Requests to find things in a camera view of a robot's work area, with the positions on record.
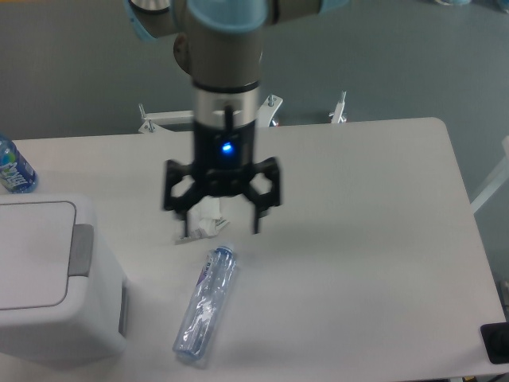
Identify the blue labelled drink bottle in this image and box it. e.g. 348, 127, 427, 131
1, 134, 38, 193

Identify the white clamp bracket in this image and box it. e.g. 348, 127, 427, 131
329, 91, 348, 123

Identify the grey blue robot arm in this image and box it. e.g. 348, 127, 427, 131
124, 1, 341, 221

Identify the white base bracket frame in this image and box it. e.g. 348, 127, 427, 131
138, 94, 283, 134

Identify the white frame leg at right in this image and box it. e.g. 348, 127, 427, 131
470, 136, 508, 214

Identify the grey trash can push button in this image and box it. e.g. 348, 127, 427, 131
68, 224, 95, 277

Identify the crumpled white paper wrapper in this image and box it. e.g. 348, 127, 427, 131
173, 197, 229, 245

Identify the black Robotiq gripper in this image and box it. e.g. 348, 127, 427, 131
162, 122, 282, 236

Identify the empty clear plastic bottle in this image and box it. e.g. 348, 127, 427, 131
173, 245, 236, 361

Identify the black device at table corner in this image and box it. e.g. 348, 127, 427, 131
480, 322, 508, 364

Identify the white trash can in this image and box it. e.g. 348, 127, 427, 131
1, 193, 128, 362

